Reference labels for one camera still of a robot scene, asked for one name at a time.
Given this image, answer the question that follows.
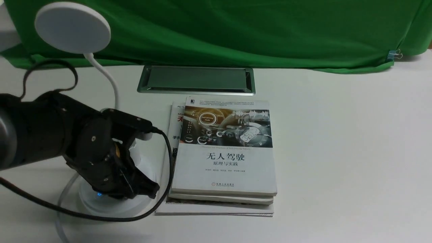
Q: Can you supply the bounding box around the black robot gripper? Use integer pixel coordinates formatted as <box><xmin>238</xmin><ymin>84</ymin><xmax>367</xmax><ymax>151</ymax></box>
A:
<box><xmin>67</xmin><ymin>118</ymin><xmax>160</xmax><ymax>199</ymax></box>

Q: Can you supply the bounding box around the white desk lamp with sockets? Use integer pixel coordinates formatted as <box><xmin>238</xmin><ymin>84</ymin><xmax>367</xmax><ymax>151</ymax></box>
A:
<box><xmin>34</xmin><ymin>2</ymin><xmax>151</xmax><ymax>218</ymax></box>

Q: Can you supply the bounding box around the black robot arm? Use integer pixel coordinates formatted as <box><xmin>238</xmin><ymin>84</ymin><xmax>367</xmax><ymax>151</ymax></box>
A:
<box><xmin>1</xmin><ymin>92</ymin><xmax>160</xmax><ymax>199</ymax></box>

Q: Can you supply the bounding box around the thin bottom magazine book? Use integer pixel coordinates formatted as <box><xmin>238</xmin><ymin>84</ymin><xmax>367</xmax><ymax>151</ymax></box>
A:
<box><xmin>156</xmin><ymin>102</ymin><xmax>274</xmax><ymax>217</ymax></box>

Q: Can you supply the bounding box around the white middle book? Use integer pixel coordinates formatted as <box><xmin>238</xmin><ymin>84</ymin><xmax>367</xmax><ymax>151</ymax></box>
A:
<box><xmin>168</xmin><ymin>192</ymin><xmax>274</xmax><ymax>206</ymax></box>

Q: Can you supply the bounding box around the white top book autonomous driving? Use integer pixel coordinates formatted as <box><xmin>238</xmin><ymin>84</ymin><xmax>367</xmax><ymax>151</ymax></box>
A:
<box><xmin>171</xmin><ymin>97</ymin><xmax>277</xmax><ymax>197</ymax></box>

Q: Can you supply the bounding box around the green backdrop cloth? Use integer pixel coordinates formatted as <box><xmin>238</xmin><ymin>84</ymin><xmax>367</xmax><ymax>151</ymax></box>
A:
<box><xmin>3</xmin><ymin>0</ymin><xmax>432</xmax><ymax>74</ymax></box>

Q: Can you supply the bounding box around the blue binder clip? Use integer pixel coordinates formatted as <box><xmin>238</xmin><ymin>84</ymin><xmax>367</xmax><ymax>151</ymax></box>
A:
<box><xmin>386</xmin><ymin>49</ymin><xmax>404</xmax><ymax>61</ymax></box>

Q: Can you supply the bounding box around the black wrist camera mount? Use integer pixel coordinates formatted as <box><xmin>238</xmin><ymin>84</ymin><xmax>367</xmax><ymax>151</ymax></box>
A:
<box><xmin>101</xmin><ymin>109</ymin><xmax>153</xmax><ymax>148</ymax></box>

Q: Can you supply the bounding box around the white lamp power cable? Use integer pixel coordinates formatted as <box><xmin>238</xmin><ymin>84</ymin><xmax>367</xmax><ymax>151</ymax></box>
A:
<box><xmin>55</xmin><ymin>173</ymin><xmax>80</xmax><ymax>243</ymax></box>

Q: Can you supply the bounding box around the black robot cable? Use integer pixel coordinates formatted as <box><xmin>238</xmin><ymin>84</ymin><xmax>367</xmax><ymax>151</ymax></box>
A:
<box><xmin>0</xmin><ymin>59</ymin><xmax>175</xmax><ymax>222</ymax></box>

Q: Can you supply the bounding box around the metal desk cable hatch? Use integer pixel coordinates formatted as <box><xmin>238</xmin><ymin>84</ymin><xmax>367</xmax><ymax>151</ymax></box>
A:
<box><xmin>137</xmin><ymin>65</ymin><xmax>256</xmax><ymax>96</ymax></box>

